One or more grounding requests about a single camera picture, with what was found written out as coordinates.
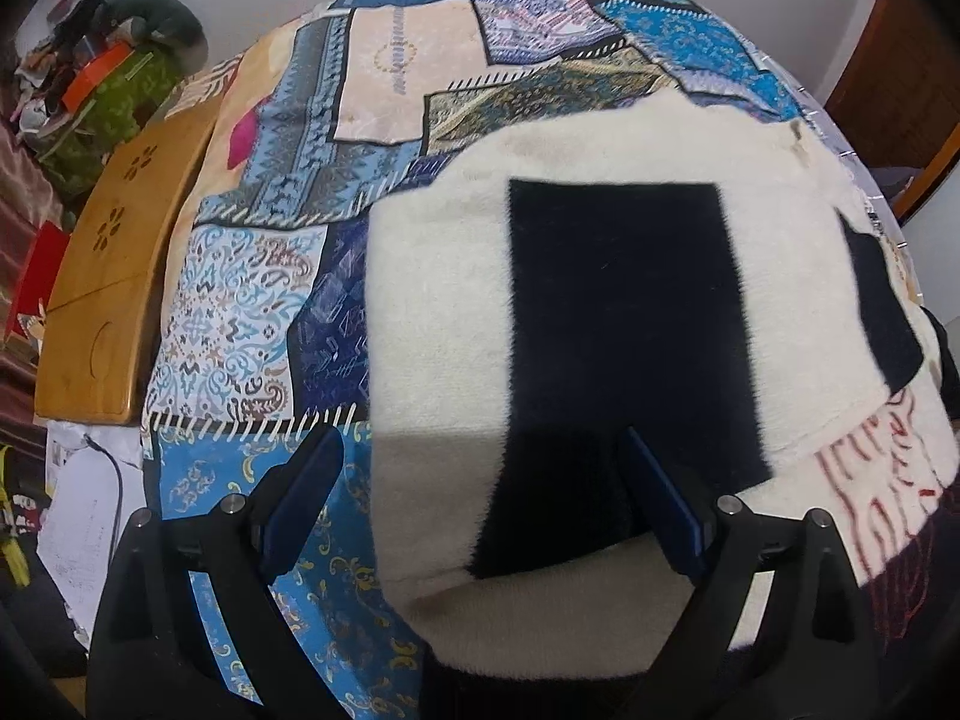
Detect orange box on pile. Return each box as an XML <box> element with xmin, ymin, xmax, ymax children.
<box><xmin>62</xmin><ymin>43</ymin><xmax>133</xmax><ymax>114</ymax></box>

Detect white and black fuzzy sweater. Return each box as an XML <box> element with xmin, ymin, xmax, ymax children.
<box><xmin>366</xmin><ymin>91</ymin><xmax>958</xmax><ymax>679</ymax></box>

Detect white papers with cable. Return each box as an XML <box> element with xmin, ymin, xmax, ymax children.
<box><xmin>37</xmin><ymin>421</ymin><xmax>145</xmax><ymax>647</ymax></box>

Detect green camouflage bag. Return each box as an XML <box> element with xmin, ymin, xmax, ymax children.
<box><xmin>29</xmin><ymin>44</ymin><xmax>182</xmax><ymax>200</ymax></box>

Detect grey plush toy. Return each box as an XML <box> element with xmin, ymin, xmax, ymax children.
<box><xmin>96</xmin><ymin>0</ymin><xmax>205</xmax><ymax>49</ymax></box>

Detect brown wooden door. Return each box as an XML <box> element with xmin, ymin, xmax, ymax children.
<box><xmin>827</xmin><ymin>0</ymin><xmax>958</xmax><ymax>223</ymax></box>

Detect blue patchwork quilt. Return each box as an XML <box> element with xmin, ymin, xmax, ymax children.
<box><xmin>145</xmin><ymin>0</ymin><xmax>932</xmax><ymax>718</ymax></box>

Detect wooden bedside table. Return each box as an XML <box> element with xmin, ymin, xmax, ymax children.
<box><xmin>34</xmin><ymin>98</ymin><xmax>221</xmax><ymax>426</ymax></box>

